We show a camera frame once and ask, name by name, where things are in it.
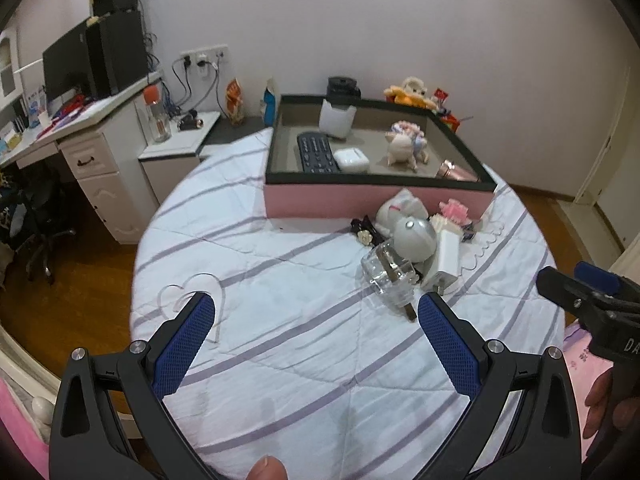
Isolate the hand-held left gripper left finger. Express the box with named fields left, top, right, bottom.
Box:
left=49, top=291, right=221, bottom=480

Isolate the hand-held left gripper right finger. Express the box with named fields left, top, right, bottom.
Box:
left=417, top=291, right=584, bottom=480

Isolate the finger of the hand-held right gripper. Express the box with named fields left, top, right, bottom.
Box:
left=536, top=266, right=640, bottom=332
left=574, top=261, right=640, bottom=306

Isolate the shiny rose brown round case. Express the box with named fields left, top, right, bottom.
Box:
left=435, top=159, right=481, bottom=182

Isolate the pink box with dark rim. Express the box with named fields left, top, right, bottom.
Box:
left=263, top=93, right=498, bottom=221

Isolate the white earbuds case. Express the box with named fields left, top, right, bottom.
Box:
left=333, top=147, right=371, bottom=171

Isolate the pastel striped block toy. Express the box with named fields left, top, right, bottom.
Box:
left=392, top=120, right=430, bottom=161

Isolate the black remote control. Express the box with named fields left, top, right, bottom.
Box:
left=296, top=132, right=343, bottom=175

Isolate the white plug adapter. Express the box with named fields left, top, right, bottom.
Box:
left=318, top=99, right=357, bottom=141

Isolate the person's right hand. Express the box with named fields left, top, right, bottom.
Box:
left=586, top=372, right=616, bottom=435

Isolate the person's left hand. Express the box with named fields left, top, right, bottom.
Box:
left=247, top=455, right=290, bottom=480

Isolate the white charger block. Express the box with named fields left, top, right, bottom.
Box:
left=431, top=230, right=463, bottom=295

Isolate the clear glass bottle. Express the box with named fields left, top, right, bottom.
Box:
left=361, top=240, right=420, bottom=320

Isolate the white striped quilt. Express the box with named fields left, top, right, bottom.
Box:
left=129, top=127, right=568, bottom=467

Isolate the white round-head robot toy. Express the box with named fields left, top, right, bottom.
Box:
left=392, top=215, right=438, bottom=262

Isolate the pink bow hair clip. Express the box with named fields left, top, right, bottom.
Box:
left=439, top=199, right=473, bottom=226

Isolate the black flower hair clip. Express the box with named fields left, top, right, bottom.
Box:
left=350, top=215, right=381, bottom=247

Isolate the white plush doll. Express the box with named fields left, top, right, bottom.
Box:
left=376, top=189, right=428, bottom=236

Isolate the white side cabinet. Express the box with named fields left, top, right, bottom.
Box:
left=137, top=111, right=222, bottom=211

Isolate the white desk with drawers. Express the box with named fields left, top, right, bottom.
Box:
left=0, top=70, right=163, bottom=246

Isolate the black office chair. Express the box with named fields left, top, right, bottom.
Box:
left=0, top=165, right=76, bottom=286

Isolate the pink cloth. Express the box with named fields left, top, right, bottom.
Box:
left=0, top=375, right=51, bottom=480

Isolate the red box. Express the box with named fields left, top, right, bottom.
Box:
left=432, top=89, right=463, bottom=133

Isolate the dark grey low table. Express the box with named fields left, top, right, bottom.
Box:
left=200, top=115, right=273, bottom=147

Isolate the clear bottle with orange cap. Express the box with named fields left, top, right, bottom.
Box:
left=143, top=85, right=172, bottom=144

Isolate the yellow and white plush toy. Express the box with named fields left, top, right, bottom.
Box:
left=384, top=76, right=438, bottom=110

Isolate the orange snack bag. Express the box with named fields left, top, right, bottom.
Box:
left=226, top=77, right=246, bottom=126

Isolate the blue and white bottle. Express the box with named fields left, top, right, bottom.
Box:
left=260, top=77, right=278, bottom=126

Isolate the black kettle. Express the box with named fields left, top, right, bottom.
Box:
left=327, top=76, right=362, bottom=101

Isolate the tall black computer tower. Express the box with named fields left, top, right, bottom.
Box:
left=85, top=10, right=150, bottom=98

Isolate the black computer monitor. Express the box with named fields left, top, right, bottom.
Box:
left=41, top=25, right=93, bottom=106

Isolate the white glass door cabinet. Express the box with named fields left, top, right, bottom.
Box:
left=0, top=27, right=26, bottom=101

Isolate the white door frame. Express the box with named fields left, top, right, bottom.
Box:
left=572, top=70, right=640, bottom=256

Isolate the white bed frame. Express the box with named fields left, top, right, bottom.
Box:
left=0, top=327, right=141, bottom=441

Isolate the black power cable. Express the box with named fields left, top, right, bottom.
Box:
left=172, top=57, right=201, bottom=111

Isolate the white wall socket strip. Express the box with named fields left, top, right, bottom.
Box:
left=180, top=45, right=230, bottom=68

